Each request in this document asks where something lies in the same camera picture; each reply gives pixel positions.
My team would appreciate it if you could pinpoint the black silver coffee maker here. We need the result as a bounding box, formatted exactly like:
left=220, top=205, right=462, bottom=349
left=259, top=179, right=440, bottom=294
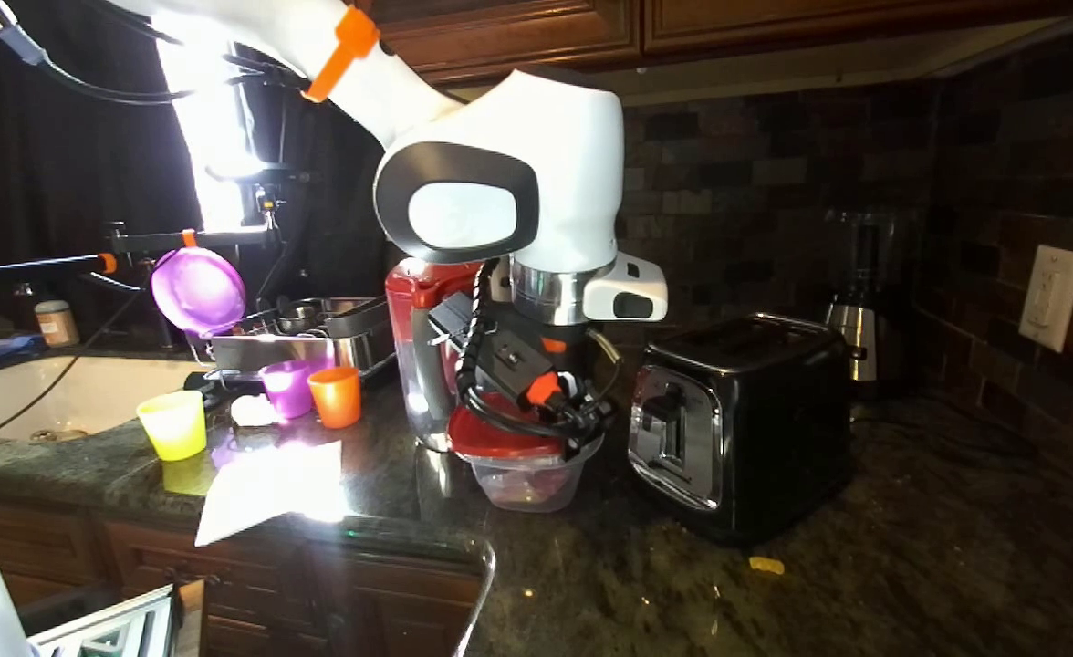
left=826, top=213, right=909, bottom=389

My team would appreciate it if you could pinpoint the yellow green plastic cup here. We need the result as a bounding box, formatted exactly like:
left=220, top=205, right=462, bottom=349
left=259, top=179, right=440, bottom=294
left=136, top=389, right=209, bottom=460

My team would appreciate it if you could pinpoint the clear tupperware container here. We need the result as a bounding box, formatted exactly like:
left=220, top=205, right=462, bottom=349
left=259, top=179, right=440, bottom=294
left=462, top=449, right=590, bottom=516

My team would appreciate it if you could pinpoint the purple plastic plate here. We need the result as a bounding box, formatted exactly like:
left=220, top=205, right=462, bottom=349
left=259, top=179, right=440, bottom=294
left=149, top=248, right=244, bottom=338

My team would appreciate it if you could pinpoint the black toaster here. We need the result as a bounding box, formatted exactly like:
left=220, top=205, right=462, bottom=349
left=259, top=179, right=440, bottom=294
left=626, top=312, right=854, bottom=544

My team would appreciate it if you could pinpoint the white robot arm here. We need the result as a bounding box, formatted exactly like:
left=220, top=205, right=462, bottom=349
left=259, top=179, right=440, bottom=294
left=111, top=0, right=668, bottom=460

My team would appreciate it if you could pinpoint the white wall outlet plate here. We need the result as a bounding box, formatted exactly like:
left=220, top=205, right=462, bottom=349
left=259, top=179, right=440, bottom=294
left=1017, top=245, right=1073, bottom=349

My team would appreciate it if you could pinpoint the orange plastic cup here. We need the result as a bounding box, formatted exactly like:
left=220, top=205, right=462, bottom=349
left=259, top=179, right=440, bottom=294
left=310, top=366, right=360, bottom=429

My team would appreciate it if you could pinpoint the purple plastic cup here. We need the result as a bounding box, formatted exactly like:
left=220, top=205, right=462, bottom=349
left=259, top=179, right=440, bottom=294
left=259, top=360, right=315, bottom=421

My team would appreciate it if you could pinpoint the small yellow crumb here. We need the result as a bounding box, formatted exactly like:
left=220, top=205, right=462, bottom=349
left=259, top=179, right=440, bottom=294
left=749, top=556, right=786, bottom=578

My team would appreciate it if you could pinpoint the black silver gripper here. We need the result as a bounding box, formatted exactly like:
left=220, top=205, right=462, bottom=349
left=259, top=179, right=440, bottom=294
left=427, top=258, right=609, bottom=445

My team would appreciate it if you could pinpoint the red lidded water pitcher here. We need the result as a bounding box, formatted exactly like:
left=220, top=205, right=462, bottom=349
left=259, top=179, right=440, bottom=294
left=383, top=258, right=473, bottom=454

